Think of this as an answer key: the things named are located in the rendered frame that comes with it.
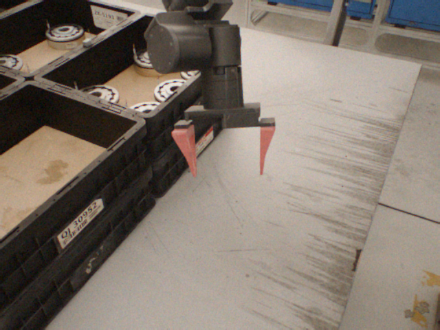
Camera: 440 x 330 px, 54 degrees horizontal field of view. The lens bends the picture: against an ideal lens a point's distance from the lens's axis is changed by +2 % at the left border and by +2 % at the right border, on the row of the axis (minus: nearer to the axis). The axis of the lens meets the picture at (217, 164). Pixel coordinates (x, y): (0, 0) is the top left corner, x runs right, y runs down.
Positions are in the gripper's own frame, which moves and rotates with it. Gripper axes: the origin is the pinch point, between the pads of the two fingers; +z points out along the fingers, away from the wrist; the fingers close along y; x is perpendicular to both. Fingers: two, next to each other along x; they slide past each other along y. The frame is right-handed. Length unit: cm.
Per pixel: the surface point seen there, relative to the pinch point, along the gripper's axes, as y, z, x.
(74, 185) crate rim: -23.8, 1.7, 0.7
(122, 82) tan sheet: -30, -11, 46
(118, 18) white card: -34, -28, 62
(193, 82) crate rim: -9.0, -10.9, 30.0
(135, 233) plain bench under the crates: -21.8, 18.2, 19.7
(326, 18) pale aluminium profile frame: 45, -33, 230
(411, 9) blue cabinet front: 89, -32, 211
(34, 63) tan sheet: -55, -17, 52
